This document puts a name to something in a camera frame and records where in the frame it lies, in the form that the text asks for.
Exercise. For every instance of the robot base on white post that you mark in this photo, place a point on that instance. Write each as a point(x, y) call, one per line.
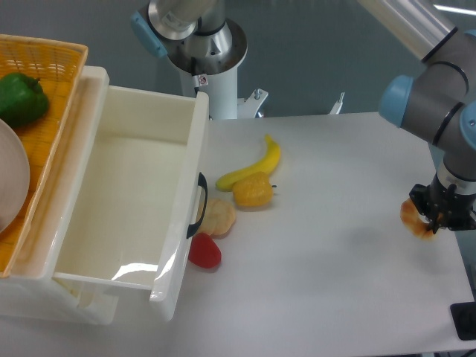
point(201, 43)

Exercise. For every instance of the yellow banana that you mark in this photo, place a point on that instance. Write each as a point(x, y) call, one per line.
point(267, 164)

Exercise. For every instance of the pale bread bun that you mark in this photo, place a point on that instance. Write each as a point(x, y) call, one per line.
point(219, 216)

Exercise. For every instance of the black device at table edge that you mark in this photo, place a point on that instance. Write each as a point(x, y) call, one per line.
point(463, 315)

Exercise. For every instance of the red bell pepper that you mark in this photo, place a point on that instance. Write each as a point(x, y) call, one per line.
point(204, 252)

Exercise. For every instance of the orange woven basket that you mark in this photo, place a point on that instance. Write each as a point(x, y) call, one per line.
point(58, 65)

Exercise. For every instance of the black drawer handle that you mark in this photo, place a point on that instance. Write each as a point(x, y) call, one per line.
point(198, 204)

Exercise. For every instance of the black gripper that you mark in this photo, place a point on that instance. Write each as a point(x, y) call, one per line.
point(443, 207)

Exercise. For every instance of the beige plate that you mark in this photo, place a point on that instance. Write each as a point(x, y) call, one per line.
point(15, 175)

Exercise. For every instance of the golden brown donut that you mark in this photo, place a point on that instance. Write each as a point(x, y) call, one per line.
point(413, 222)

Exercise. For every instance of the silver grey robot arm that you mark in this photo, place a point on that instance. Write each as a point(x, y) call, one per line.
point(431, 106)

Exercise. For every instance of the green bell pepper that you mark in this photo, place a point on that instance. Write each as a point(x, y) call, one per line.
point(23, 100)

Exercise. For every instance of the yellow bell pepper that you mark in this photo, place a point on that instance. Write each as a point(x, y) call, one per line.
point(253, 191)

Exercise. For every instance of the white drawer cabinet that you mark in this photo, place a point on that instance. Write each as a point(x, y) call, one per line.
point(31, 290)

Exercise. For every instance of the open upper white drawer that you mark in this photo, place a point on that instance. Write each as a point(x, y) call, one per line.
point(127, 232)

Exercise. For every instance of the white metal bracket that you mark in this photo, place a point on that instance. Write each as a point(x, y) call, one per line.
point(248, 108)

